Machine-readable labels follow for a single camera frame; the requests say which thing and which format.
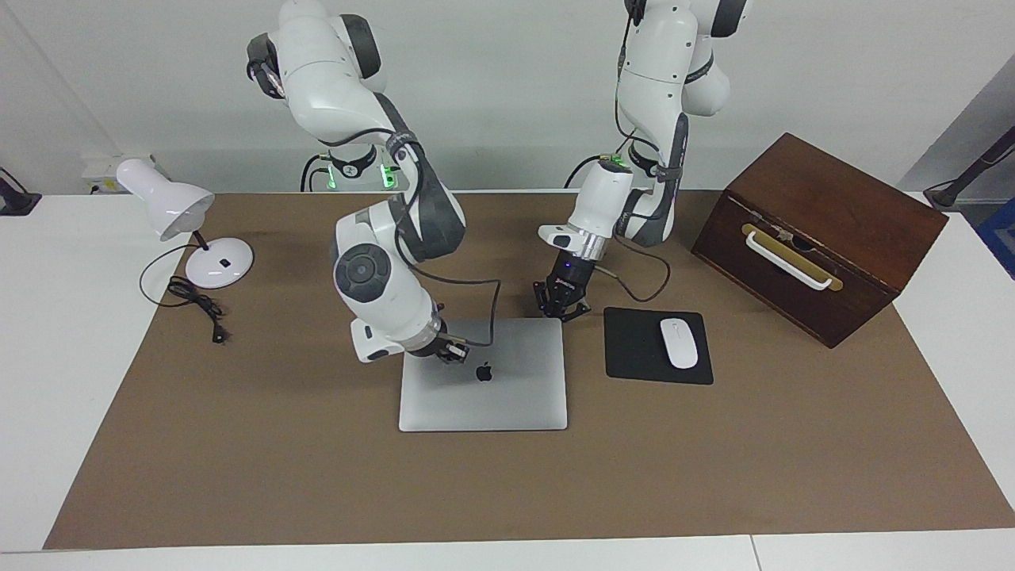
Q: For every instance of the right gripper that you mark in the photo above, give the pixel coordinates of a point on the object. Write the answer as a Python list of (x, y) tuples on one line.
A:
[(437, 339)]

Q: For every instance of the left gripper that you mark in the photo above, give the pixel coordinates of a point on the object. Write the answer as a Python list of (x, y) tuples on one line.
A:
[(574, 274)]

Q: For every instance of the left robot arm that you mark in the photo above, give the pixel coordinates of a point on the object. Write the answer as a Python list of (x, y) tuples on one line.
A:
[(662, 71)]

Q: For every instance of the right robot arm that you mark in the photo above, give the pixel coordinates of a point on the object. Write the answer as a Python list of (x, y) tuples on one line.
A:
[(325, 71)]

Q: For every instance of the silver laptop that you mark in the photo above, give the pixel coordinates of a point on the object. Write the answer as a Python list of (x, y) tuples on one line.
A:
[(484, 392)]

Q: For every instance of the black mouse pad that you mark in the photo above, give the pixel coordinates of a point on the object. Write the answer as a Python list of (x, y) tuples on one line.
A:
[(634, 349)]

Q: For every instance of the white computer mouse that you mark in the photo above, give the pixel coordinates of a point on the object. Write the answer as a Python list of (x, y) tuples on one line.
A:
[(679, 342)]

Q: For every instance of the dark brown wooden box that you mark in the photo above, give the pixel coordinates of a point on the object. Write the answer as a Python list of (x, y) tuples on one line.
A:
[(825, 206)]

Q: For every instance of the white desk lamp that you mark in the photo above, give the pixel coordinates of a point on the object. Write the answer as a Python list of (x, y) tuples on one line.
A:
[(170, 205)]

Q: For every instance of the black stand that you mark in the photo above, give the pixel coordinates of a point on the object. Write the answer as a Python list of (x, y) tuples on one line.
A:
[(971, 170), (16, 200)]

